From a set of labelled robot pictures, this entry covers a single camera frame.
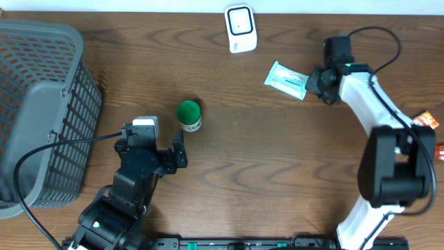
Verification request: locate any green lid white jar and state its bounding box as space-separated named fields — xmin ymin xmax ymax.
xmin=176 ymin=100 xmax=202 ymax=132

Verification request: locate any grey plastic mesh basket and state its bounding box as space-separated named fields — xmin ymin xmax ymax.
xmin=1 ymin=20 xmax=102 ymax=219

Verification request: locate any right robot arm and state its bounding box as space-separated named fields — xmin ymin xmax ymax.
xmin=306 ymin=63 xmax=436 ymax=249

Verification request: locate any red snack package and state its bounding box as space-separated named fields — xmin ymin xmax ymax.
xmin=434 ymin=144 xmax=444 ymax=160

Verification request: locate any orange tissue pack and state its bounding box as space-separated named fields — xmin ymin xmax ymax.
xmin=413 ymin=111 xmax=440 ymax=129

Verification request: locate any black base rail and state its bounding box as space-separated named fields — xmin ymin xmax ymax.
xmin=148 ymin=237 xmax=411 ymax=250

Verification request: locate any white barcode scanner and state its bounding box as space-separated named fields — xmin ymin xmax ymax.
xmin=224 ymin=4 xmax=257 ymax=53

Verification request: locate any teal wet wipes pack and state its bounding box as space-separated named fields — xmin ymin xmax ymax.
xmin=264 ymin=61 xmax=309 ymax=101

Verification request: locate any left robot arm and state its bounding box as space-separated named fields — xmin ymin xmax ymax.
xmin=62 ymin=124 xmax=188 ymax=250

